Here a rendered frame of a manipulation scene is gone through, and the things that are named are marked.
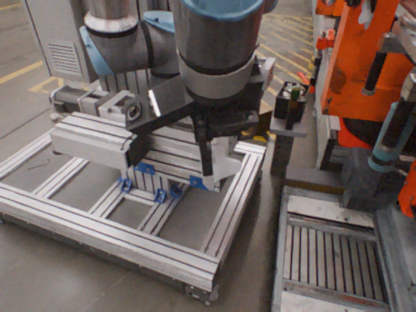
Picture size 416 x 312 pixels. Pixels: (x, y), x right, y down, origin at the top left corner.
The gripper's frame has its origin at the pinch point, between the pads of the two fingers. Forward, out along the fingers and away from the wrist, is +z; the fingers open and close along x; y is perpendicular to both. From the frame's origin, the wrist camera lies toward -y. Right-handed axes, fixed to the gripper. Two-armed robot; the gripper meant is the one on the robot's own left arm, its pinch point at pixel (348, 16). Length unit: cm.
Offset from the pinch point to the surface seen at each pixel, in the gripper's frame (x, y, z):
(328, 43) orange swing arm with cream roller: -43, -96, 106
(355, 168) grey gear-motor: 35, 10, 50
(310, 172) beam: 21, 8, 85
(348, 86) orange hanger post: 10.0, -7.3, 33.1
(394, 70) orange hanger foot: 18.9, -20.9, 26.1
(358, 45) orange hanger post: 3.9, -12.6, 18.3
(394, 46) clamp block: 17.9, 0.0, 0.0
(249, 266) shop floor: 34, 69, 73
